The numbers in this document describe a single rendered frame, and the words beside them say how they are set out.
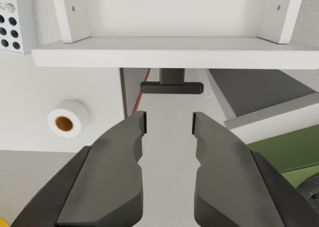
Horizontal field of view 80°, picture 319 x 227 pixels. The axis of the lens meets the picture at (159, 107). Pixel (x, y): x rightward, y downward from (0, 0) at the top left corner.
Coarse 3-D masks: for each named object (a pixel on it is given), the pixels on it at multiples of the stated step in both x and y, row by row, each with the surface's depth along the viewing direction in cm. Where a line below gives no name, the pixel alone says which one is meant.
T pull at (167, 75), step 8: (160, 72) 21; (168, 72) 21; (176, 72) 21; (184, 72) 21; (160, 80) 22; (168, 80) 22; (176, 80) 22; (144, 88) 22; (152, 88) 22; (160, 88) 22; (168, 88) 22; (176, 88) 22; (184, 88) 22; (192, 88) 22; (200, 88) 22
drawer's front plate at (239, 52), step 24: (48, 48) 19; (72, 48) 19; (96, 48) 19; (120, 48) 19; (144, 48) 19; (168, 48) 19; (192, 48) 19; (216, 48) 19; (240, 48) 19; (264, 48) 19; (288, 48) 19; (312, 48) 19
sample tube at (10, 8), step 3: (0, 6) 28; (3, 6) 28; (6, 6) 28; (9, 6) 29; (12, 6) 30; (0, 9) 29; (3, 9) 29; (6, 9) 29; (9, 9) 29; (12, 9) 29; (6, 12) 29; (9, 12) 29
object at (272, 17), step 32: (64, 0) 20; (96, 0) 25; (128, 0) 25; (160, 0) 25; (192, 0) 24; (224, 0) 24; (256, 0) 24; (288, 0) 19; (64, 32) 21; (96, 32) 27; (128, 32) 27; (160, 32) 26; (192, 32) 26; (224, 32) 26; (256, 32) 26; (288, 32) 20
